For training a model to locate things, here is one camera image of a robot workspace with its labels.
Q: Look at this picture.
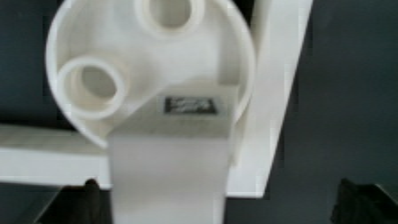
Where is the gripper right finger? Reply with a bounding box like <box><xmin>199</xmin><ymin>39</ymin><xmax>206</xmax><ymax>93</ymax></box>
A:
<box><xmin>331</xmin><ymin>178</ymin><xmax>398</xmax><ymax>224</ymax></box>

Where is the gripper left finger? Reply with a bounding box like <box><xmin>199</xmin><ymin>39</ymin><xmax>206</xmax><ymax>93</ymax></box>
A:
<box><xmin>36</xmin><ymin>179</ymin><xmax>114</xmax><ymax>224</ymax></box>

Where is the white stool leg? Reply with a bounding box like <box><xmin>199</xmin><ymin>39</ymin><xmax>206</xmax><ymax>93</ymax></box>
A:
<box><xmin>109</xmin><ymin>84</ymin><xmax>238</xmax><ymax>224</ymax></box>

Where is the white round stool seat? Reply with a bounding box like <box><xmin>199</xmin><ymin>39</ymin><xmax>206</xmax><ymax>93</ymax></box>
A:
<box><xmin>45</xmin><ymin>0</ymin><xmax>256</xmax><ymax>147</ymax></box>

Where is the white L-shaped fence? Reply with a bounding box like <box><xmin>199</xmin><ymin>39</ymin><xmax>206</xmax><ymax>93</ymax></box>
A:
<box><xmin>0</xmin><ymin>0</ymin><xmax>313</xmax><ymax>198</ymax></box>

